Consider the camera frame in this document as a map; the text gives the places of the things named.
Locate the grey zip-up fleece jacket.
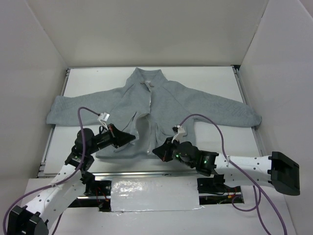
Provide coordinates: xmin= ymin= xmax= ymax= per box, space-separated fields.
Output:
xmin=46 ymin=68 xmax=262 ymax=159

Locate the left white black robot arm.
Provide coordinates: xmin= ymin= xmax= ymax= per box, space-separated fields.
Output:
xmin=3 ymin=124 xmax=135 ymax=235

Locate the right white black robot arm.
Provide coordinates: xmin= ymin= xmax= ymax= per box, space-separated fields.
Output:
xmin=153 ymin=138 xmax=300 ymax=196

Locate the silver foil tape sheet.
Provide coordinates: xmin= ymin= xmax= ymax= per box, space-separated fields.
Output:
xmin=111 ymin=176 xmax=201 ymax=212

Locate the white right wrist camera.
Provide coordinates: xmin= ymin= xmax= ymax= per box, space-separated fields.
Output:
xmin=172 ymin=125 xmax=186 ymax=143

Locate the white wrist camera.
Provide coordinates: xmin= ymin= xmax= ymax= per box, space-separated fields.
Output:
xmin=97 ymin=112 xmax=110 ymax=129
xmin=172 ymin=125 xmax=186 ymax=143

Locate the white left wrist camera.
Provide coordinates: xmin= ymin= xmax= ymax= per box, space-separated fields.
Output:
xmin=97 ymin=112 xmax=110 ymax=129

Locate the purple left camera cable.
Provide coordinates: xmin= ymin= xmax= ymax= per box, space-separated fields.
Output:
xmin=0 ymin=106 xmax=103 ymax=235

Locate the purple camera cable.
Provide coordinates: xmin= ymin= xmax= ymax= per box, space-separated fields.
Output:
xmin=0 ymin=106 xmax=103 ymax=235
xmin=179 ymin=114 xmax=288 ymax=235

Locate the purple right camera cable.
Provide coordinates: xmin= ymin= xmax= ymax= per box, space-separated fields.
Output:
xmin=179 ymin=114 xmax=288 ymax=235

